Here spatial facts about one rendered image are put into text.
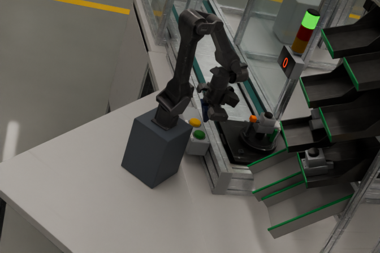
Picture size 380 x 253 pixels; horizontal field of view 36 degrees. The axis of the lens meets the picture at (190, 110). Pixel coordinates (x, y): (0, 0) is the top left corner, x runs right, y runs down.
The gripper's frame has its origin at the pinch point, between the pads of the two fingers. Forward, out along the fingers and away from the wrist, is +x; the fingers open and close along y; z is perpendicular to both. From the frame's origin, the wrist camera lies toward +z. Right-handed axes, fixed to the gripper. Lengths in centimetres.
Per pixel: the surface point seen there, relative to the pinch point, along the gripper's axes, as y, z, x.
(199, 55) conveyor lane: 65, 18, 14
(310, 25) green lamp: 14.2, 32.6, -31.9
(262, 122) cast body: -3.4, 19.3, -0.7
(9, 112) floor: 135, -54, 106
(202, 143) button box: -3.5, 0.4, 10.3
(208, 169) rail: -9.6, 3.0, 16.4
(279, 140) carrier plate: -0.1, 31.2, 8.6
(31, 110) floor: 139, -41, 106
